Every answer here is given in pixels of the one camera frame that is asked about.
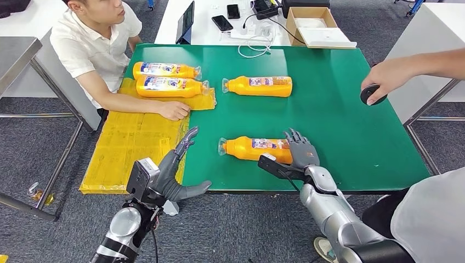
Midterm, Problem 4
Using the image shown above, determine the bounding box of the person's right hand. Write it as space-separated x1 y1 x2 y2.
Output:
157 100 191 122

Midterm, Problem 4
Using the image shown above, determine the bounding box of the person's hand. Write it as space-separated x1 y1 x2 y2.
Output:
360 58 418 106

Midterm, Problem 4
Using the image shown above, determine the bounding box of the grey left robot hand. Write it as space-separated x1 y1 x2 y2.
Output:
154 126 213 203

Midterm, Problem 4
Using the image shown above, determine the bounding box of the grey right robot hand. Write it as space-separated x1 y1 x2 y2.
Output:
283 128 320 170

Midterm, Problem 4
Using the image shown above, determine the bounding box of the orange detergent bottle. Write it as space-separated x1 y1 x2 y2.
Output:
135 75 211 99
218 136 294 165
222 75 293 98
132 61 202 81

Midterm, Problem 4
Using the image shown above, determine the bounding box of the round handheld controller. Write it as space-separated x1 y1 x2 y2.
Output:
360 84 388 106

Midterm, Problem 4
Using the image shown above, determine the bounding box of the white table leg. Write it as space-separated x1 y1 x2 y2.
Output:
161 199 180 216

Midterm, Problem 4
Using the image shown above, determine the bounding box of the yellow taped cardboard sheet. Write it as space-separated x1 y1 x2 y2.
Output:
79 77 218 196

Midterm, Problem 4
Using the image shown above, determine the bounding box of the green table mat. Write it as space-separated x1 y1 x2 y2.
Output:
123 43 431 193

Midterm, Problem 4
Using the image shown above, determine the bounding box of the white box lid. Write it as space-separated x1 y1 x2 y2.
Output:
298 27 358 49

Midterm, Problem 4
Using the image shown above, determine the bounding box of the white desk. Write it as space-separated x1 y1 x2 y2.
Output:
154 0 292 47

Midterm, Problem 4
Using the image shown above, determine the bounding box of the dark tablet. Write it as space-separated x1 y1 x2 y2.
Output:
175 0 195 45

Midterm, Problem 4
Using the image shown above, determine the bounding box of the white padded packet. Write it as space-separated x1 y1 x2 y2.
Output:
295 18 328 30

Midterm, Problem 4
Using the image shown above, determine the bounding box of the worn sneaker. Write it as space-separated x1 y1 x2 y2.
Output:
314 236 338 263

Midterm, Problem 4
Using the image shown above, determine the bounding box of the white power strip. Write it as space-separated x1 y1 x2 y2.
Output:
230 21 275 41

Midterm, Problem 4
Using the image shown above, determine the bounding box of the open cardboard box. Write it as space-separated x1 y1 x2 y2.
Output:
286 7 358 49

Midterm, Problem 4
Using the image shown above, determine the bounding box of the person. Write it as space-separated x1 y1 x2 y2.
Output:
314 47 465 263
49 0 191 122

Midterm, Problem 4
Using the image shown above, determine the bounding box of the yellow floor hook item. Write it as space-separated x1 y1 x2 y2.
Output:
26 181 55 207

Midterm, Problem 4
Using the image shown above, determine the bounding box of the black charger device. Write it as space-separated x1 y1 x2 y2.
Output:
252 0 280 20

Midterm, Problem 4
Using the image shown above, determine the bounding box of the black bag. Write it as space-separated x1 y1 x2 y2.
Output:
0 0 32 19

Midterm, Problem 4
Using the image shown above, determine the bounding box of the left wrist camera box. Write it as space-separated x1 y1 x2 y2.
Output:
126 157 161 204

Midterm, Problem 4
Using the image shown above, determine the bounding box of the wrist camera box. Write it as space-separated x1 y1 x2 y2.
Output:
126 157 161 204
258 153 306 181

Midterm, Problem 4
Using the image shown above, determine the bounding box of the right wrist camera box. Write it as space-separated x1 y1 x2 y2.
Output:
258 153 306 181

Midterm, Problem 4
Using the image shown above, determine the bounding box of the blue metal frame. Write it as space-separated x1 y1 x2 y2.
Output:
394 0 424 17

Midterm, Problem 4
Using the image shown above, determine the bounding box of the black cable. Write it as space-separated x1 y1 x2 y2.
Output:
242 14 307 45

